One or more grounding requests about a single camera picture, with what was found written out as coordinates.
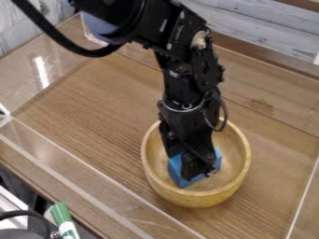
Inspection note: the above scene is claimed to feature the brown wooden bowl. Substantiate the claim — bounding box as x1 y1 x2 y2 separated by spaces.
140 121 252 208

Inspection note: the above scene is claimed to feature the clear acrylic corner bracket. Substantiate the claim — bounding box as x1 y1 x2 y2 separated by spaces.
80 13 108 47

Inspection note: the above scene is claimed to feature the black cable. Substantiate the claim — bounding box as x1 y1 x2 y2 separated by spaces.
0 210 54 239

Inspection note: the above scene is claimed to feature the green capped white marker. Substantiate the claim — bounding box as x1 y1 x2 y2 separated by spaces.
50 202 82 239

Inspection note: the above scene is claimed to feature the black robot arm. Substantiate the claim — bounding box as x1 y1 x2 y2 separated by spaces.
11 0 228 180

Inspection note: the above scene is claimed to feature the clear acrylic tray wall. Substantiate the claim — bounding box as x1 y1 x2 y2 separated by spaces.
0 105 207 239

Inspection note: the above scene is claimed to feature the blue foam block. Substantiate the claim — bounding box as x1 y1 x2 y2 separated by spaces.
167 149 222 189

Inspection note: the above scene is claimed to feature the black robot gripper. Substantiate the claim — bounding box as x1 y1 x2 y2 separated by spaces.
158 100 220 181

